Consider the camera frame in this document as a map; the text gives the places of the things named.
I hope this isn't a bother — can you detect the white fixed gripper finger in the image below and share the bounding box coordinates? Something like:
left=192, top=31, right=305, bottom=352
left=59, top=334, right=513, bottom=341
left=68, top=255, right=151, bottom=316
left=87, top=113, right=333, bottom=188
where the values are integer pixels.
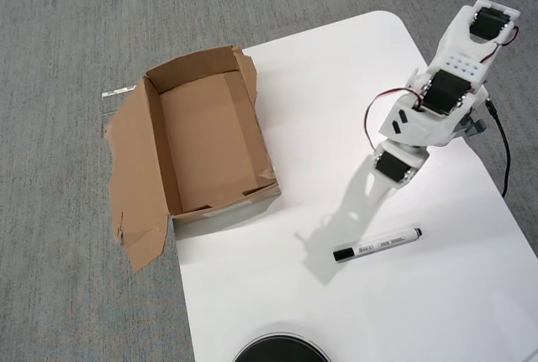
left=366, top=152, right=379, bottom=207

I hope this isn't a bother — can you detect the white moving gripper finger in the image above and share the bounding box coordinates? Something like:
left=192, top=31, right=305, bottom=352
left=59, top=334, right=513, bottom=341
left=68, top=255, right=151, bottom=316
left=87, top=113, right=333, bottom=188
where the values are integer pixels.
left=372, top=173, right=408, bottom=212

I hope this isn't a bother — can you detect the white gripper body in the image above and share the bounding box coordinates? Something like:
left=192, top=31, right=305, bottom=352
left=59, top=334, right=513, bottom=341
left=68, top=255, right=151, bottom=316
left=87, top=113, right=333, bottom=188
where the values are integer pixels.
left=375, top=92, right=480, bottom=185

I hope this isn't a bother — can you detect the white marker pen black cap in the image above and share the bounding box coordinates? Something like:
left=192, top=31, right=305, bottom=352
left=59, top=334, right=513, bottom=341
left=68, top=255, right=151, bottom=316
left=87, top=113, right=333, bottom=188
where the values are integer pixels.
left=332, top=226, right=424, bottom=263

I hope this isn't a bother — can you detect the open brown cardboard box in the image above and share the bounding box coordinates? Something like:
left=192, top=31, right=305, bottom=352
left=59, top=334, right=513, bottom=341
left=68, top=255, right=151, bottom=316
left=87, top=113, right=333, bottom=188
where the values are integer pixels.
left=102, top=42, right=282, bottom=274

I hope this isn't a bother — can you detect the grey table clamp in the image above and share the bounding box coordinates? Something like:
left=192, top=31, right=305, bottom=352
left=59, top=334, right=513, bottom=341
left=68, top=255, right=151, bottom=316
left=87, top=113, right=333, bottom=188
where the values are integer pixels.
left=460, top=112, right=488, bottom=139

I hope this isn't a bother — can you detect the black round object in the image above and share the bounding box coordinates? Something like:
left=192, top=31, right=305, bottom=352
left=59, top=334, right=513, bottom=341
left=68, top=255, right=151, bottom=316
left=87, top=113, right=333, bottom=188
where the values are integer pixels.
left=232, top=332, right=333, bottom=362

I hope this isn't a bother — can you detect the white tape strip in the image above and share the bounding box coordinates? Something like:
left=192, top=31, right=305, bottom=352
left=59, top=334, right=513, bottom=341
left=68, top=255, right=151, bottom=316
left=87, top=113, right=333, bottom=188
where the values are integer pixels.
left=102, top=84, right=139, bottom=98

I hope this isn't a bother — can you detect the black power cable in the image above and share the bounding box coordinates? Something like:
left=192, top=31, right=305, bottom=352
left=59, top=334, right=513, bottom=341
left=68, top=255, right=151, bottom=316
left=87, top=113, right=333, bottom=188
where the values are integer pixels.
left=483, top=99, right=512, bottom=199

